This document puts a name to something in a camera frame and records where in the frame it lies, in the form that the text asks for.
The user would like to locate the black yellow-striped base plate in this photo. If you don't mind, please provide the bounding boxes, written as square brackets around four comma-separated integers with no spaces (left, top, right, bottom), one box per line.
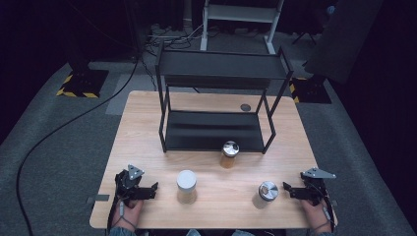
[56,68,110,99]
[288,76,332,105]

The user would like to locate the white-lid spice jar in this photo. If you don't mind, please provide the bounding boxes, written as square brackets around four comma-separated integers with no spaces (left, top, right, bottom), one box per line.
[176,169,199,205]

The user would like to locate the silver-lid jar pale contents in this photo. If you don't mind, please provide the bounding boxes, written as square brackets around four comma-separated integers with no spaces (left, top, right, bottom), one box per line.
[251,180,280,210]

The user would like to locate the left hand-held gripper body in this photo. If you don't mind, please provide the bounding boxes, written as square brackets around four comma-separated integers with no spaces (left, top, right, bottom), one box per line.
[114,164,146,202]

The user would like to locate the black two-tier metal rack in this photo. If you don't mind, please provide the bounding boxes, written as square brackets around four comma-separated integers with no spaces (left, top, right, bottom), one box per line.
[154,40,295,155]

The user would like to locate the white metal desk frame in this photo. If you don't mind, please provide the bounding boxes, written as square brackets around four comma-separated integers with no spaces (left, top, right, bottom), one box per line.
[200,0,285,55]

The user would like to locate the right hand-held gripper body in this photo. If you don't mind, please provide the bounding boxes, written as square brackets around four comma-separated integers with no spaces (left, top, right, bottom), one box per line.
[300,167,337,207]

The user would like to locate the long black floor cable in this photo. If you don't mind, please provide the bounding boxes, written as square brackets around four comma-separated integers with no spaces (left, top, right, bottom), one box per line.
[15,55,141,236]

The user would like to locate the person's right hand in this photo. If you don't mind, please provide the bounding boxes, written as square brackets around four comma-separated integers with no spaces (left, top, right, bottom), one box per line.
[299,199,333,232]

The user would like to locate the grey tab on table edge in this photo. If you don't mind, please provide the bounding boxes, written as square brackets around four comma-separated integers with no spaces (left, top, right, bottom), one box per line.
[86,194,111,205]

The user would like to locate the dark grey board panel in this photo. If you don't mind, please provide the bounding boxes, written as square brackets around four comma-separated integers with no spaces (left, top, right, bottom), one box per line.
[304,0,385,86]

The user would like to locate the person's left hand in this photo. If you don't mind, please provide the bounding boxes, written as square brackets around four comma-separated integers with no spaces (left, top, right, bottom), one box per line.
[112,199,146,232]

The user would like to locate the person's clothing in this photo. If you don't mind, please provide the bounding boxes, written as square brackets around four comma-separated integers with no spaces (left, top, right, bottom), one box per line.
[185,228,260,236]

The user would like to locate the right gripper grey cable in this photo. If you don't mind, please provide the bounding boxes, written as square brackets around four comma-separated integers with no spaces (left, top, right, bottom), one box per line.
[309,183,337,232]

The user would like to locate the silver-lid jar orange contents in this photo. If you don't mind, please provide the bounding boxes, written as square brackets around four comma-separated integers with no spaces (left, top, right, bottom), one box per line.
[219,141,241,169]

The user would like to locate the bundle of floor cables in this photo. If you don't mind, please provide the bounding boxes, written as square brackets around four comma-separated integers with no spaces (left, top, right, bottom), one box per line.
[144,23,205,53]

